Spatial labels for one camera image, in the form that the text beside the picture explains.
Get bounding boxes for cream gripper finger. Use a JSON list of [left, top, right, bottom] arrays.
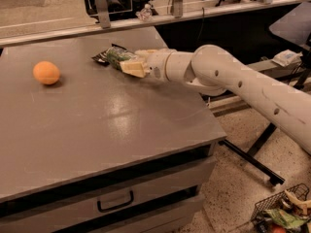
[[120, 59, 150, 78], [134, 50, 158, 57]]

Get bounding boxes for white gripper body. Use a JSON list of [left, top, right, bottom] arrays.
[[146, 49, 174, 82]]

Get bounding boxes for green soda can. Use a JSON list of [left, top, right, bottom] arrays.
[[105, 46, 137, 70]]

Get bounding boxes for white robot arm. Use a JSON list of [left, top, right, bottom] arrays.
[[121, 45, 311, 153]]

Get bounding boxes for clear plastic bottle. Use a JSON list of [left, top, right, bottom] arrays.
[[136, 4, 153, 21]]

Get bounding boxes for orange fruit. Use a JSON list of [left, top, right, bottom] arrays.
[[33, 61, 60, 85]]

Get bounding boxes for white packet on shelf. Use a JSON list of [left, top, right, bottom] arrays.
[[272, 50, 302, 67]]

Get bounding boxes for grey lower drawer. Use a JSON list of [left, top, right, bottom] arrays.
[[125, 192, 206, 233]]

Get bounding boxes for grey drawer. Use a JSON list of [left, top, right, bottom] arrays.
[[125, 192, 206, 233], [0, 157, 215, 233]]

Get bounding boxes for grey upper drawer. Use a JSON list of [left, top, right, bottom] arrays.
[[0, 157, 215, 233]]

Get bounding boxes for green snack bag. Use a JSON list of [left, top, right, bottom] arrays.
[[262, 209, 308, 230]]

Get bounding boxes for black metal floor frame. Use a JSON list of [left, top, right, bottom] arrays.
[[219, 123, 285, 186]]

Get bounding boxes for black drawer handle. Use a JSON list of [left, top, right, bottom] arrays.
[[96, 190, 134, 213]]

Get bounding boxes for black wire basket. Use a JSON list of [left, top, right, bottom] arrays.
[[251, 183, 311, 233]]

